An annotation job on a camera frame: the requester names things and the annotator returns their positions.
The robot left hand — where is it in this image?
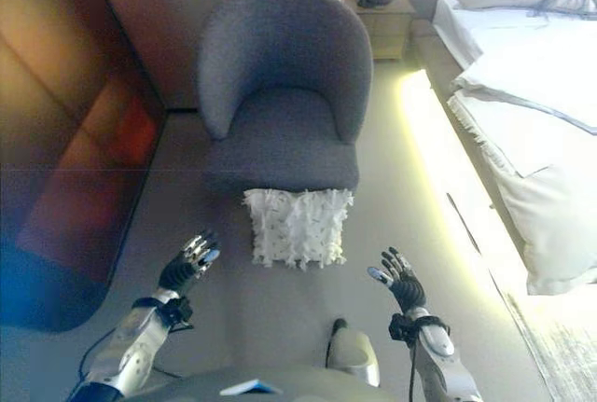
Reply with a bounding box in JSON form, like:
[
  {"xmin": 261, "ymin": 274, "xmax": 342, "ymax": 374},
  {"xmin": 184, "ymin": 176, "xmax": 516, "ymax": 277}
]
[{"xmin": 158, "ymin": 229, "xmax": 221, "ymax": 300}]

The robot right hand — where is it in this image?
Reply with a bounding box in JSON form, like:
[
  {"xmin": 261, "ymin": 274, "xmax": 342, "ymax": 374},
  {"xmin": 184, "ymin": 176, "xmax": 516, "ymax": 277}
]
[{"xmin": 368, "ymin": 246, "xmax": 428, "ymax": 317}]

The white fringed cushion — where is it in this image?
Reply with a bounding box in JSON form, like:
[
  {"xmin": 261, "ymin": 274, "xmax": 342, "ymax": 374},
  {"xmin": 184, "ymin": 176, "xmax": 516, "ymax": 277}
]
[{"xmin": 242, "ymin": 187, "xmax": 354, "ymax": 270}]

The silver robot right leg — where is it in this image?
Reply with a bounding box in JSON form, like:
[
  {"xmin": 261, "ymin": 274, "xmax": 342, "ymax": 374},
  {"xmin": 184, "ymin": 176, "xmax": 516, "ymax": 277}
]
[{"xmin": 325, "ymin": 317, "xmax": 382, "ymax": 388}]

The beige upholstered bed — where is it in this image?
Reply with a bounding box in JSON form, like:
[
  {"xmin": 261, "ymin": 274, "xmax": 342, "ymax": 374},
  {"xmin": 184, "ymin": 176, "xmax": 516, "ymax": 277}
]
[{"xmin": 400, "ymin": 0, "xmax": 597, "ymax": 300}]

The silver robot torso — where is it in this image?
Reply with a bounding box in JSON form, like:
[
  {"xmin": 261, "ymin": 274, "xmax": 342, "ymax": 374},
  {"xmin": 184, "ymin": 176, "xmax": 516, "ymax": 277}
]
[{"xmin": 134, "ymin": 363, "xmax": 400, "ymax": 402}]

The white fringed bed blanket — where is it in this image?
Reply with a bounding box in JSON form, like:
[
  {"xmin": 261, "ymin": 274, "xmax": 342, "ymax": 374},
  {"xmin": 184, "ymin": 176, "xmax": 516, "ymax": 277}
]
[{"xmin": 446, "ymin": 65, "xmax": 597, "ymax": 298}]

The grey fabric armchair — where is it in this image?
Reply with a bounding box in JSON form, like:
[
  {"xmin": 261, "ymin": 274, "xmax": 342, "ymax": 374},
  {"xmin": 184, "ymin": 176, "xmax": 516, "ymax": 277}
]
[{"xmin": 196, "ymin": 0, "xmax": 375, "ymax": 194}]

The grey patterned rug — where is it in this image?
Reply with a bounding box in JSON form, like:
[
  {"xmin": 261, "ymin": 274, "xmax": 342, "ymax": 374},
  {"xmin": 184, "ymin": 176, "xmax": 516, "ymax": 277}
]
[{"xmin": 506, "ymin": 293, "xmax": 597, "ymax": 402}]

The dark glossy cabinet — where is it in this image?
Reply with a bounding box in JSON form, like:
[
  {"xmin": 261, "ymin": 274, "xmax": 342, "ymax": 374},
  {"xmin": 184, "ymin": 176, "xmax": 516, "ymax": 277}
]
[{"xmin": 0, "ymin": 0, "xmax": 170, "ymax": 334}]

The light wooden nightstand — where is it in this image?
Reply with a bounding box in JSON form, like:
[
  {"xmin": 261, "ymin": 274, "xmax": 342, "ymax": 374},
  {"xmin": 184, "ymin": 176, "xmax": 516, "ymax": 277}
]
[{"xmin": 341, "ymin": 0, "xmax": 417, "ymax": 63}]

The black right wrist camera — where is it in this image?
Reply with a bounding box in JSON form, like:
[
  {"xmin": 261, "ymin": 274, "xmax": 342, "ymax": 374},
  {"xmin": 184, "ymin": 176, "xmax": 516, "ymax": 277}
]
[{"xmin": 388, "ymin": 312, "xmax": 413, "ymax": 343}]

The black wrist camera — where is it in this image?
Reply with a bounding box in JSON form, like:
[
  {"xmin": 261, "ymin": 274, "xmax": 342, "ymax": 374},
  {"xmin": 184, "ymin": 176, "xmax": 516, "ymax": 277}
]
[
  {"xmin": 388, "ymin": 312, "xmax": 413, "ymax": 343},
  {"xmin": 163, "ymin": 298, "xmax": 195, "ymax": 329}
]

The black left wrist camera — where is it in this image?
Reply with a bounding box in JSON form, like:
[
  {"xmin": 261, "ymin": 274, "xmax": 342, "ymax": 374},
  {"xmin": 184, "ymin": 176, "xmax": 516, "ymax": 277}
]
[{"xmin": 163, "ymin": 298, "xmax": 195, "ymax": 329}]

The black floor cable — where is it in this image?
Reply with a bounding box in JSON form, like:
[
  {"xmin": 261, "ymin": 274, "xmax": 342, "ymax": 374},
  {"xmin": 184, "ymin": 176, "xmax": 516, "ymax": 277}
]
[{"xmin": 151, "ymin": 358, "xmax": 184, "ymax": 379}]

